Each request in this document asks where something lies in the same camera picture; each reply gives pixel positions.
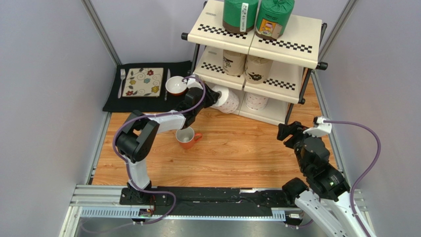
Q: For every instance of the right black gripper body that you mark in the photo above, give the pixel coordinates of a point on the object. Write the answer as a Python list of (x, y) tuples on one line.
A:
[(292, 134)]

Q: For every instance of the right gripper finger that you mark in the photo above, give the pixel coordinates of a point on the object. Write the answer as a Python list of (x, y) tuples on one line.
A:
[(291, 132), (292, 142)]

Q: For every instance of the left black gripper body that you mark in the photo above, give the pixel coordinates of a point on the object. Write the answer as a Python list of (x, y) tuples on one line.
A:
[(204, 105)]

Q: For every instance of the white paper roll back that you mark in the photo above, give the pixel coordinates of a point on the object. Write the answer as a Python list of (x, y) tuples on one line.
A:
[(227, 102)]

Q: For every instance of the white paper roll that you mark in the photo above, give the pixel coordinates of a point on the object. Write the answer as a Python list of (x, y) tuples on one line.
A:
[(255, 102), (227, 102)]

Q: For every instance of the brown roll back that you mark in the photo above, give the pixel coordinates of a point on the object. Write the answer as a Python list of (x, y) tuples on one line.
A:
[(233, 62)]

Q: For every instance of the brown roll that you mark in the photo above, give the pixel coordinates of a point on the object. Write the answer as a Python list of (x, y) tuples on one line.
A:
[(257, 69), (233, 62)]

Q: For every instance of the white paper roll front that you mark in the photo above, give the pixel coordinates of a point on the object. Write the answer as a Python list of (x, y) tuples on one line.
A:
[(255, 102)]

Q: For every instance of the brown roll front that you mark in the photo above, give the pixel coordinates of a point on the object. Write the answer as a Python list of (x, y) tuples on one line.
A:
[(257, 69)]

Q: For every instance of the green roll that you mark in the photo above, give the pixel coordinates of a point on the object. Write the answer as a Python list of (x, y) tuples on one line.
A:
[(239, 15), (272, 18)]

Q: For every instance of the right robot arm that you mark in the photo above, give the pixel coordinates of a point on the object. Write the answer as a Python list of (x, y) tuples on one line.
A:
[(325, 196)]

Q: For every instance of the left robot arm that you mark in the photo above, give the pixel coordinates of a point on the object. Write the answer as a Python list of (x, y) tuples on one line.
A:
[(134, 140)]

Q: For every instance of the cream checkered three-tier shelf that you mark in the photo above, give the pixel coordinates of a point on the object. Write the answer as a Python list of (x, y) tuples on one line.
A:
[(269, 76)]

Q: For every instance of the white orange bowl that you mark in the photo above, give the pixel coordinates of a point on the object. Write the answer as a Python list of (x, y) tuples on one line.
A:
[(174, 86)]

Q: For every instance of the silver knife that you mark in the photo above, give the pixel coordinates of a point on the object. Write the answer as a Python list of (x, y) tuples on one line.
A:
[(166, 90)]

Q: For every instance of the floral square plate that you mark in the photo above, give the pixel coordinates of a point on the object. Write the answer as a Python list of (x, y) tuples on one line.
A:
[(143, 82)]

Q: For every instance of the silver fork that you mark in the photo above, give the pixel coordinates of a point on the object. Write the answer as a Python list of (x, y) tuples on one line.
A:
[(122, 78)]

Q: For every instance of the black placemat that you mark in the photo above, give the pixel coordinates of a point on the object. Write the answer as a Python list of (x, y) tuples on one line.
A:
[(146, 104)]

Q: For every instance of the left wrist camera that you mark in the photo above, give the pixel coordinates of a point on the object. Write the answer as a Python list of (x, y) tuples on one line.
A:
[(191, 82)]

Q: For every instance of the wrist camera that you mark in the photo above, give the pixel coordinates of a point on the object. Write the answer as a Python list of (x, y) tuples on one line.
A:
[(321, 127), (191, 82)]

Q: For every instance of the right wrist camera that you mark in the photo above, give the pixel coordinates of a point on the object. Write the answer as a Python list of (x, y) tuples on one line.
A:
[(321, 127)]

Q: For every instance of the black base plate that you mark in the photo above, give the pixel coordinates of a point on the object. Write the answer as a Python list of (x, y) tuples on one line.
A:
[(218, 202)]

